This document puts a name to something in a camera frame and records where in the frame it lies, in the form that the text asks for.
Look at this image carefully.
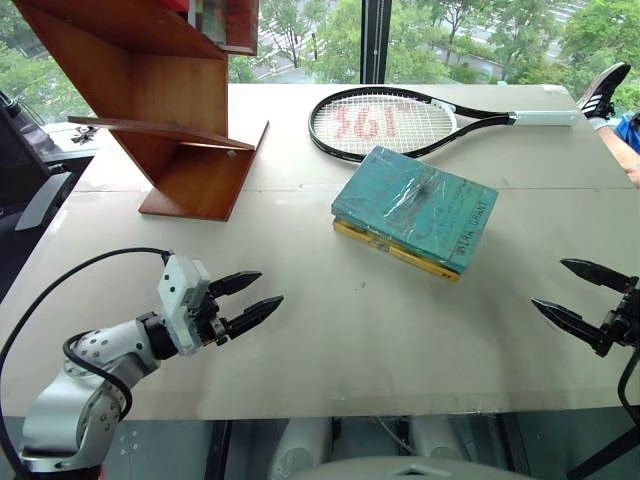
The black table leg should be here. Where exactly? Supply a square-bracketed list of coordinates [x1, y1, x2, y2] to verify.
[208, 419, 235, 480]
[498, 413, 532, 477]

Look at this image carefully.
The black white tennis racket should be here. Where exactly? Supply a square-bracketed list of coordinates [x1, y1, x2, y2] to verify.
[307, 86, 582, 164]

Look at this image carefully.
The small black clip cluster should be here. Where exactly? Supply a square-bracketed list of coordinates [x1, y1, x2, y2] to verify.
[69, 125, 100, 147]

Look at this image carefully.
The black white striped sneaker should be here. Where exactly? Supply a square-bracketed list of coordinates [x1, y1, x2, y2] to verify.
[576, 61, 633, 122]

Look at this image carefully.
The blue garment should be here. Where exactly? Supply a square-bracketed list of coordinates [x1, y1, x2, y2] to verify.
[616, 113, 640, 154]

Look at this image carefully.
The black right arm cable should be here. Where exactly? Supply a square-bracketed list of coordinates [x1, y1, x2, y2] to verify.
[616, 343, 640, 427]

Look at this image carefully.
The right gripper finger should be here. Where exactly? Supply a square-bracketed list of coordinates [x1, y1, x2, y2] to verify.
[530, 297, 615, 358]
[559, 257, 640, 297]

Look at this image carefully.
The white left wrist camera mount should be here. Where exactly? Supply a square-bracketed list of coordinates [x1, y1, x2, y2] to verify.
[156, 254, 212, 357]

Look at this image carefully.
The black office chair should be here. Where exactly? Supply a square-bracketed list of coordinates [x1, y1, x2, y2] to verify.
[0, 89, 76, 234]

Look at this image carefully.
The black window frame post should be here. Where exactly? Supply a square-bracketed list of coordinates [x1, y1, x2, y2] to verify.
[360, 0, 392, 86]

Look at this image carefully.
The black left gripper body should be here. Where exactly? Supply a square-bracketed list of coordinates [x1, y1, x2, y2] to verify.
[191, 291, 236, 347]

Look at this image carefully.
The wooden zigzag shelf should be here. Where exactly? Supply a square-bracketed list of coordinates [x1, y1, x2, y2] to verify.
[11, 0, 272, 222]

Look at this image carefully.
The yellow book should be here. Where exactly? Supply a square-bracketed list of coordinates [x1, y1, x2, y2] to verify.
[332, 216, 462, 283]

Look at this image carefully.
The teal hardcover book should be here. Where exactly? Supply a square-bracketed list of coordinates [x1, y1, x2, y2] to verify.
[330, 145, 500, 276]

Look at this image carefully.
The black diagonal table brace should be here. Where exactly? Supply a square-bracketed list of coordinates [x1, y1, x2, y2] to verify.
[564, 412, 640, 480]

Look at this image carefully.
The person's bare leg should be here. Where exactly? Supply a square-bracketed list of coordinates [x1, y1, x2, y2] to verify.
[593, 116, 640, 190]

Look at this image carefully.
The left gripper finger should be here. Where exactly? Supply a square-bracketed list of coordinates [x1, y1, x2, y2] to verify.
[226, 294, 285, 342]
[206, 270, 264, 301]

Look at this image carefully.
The thin grey floor cable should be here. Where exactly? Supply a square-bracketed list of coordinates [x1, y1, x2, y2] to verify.
[373, 416, 417, 457]

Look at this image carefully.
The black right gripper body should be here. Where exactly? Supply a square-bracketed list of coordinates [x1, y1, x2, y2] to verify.
[601, 286, 640, 348]

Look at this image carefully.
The grey side desk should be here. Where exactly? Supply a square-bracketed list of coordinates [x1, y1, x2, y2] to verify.
[41, 121, 102, 167]

